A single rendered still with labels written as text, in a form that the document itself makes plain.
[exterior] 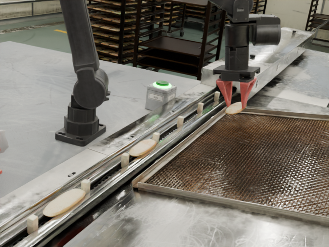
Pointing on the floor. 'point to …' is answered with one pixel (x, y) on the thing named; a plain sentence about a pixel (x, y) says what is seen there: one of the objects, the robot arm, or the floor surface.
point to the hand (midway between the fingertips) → (236, 104)
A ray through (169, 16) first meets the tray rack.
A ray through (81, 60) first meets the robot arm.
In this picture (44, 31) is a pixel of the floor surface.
